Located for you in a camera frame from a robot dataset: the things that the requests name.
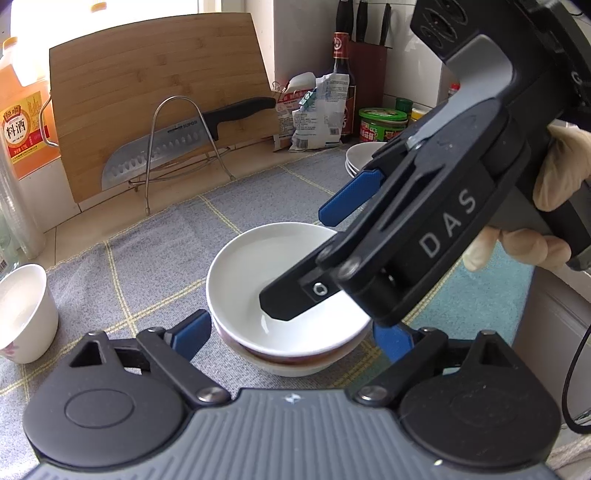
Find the black-handled kitchen knife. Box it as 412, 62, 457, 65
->
100, 96, 277, 191

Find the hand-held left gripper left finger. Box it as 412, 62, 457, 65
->
55, 309, 232, 409

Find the window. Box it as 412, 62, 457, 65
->
0, 0, 278, 47

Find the black cable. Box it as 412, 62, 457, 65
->
561, 318, 591, 435

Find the dark soy sauce bottle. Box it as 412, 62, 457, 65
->
331, 31, 357, 144

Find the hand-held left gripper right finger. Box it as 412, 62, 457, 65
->
355, 323, 532, 409

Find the orange cooking wine bottle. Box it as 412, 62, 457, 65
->
0, 36, 63, 181

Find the white floral bowl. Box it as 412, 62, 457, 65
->
0, 264, 59, 365
206, 222, 372, 358
212, 318, 370, 378

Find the white plastic packet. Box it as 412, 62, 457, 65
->
288, 74, 352, 152

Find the bamboo cutting board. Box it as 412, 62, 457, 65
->
48, 12, 280, 204

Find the grey and teal checkered towel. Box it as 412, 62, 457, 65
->
0, 148, 536, 402

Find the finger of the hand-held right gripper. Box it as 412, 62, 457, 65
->
259, 249, 356, 322
318, 131, 428, 228

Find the green-lidded sauce jar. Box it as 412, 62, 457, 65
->
358, 107, 409, 145

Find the person's right hand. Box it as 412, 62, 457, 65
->
463, 124, 591, 274

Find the stack of clear plastic cups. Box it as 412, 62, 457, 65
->
0, 148, 44, 261

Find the dark brown knife block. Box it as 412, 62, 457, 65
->
347, 39, 389, 123

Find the metal wire rack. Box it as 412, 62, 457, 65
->
128, 95, 235, 217

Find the white and orange packet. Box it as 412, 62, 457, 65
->
272, 71, 319, 151

